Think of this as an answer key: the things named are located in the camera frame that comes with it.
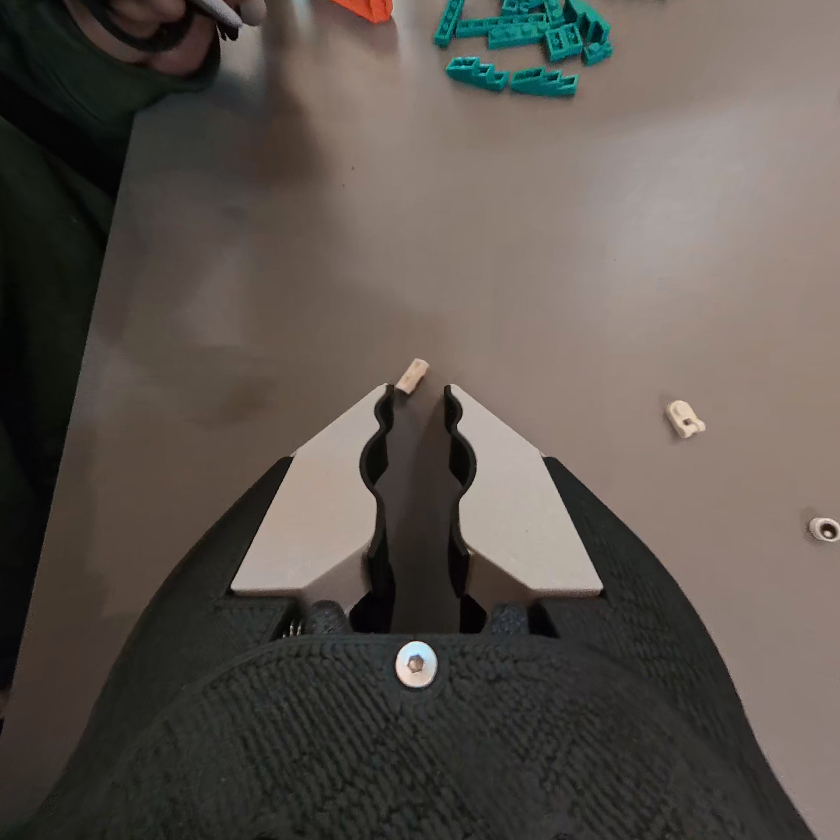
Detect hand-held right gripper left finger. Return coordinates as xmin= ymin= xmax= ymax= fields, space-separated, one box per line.
xmin=230 ymin=384 xmax=396 ymax=632

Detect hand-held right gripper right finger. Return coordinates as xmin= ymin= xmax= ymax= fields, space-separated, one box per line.
xmin=444 ymin=384 xmax=605 ymax=634

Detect person's left forearm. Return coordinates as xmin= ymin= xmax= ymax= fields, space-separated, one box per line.
xmin=0 ymin=0 xmax=221 ymax=135

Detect orange lego piece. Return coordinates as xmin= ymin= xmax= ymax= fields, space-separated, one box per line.
xmin=330 ymin=0 xmax=395 ymax=24

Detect beige lego clip piece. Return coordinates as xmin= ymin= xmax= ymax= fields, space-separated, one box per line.
xmin=665 ymin=399 xmax=707 ymax=439

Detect pile of teal lego pieces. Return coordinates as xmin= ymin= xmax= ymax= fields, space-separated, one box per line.
xmin=433 ymin=0 xmax=614 ymax=98

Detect person's left hand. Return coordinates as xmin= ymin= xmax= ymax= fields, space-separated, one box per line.
xmin=98 ymin=0 xmax=221 ymax=83

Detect person's green sweatshirt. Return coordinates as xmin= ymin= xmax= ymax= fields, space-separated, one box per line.
xmin=0 ymin=115 xmax=132 ymax=723

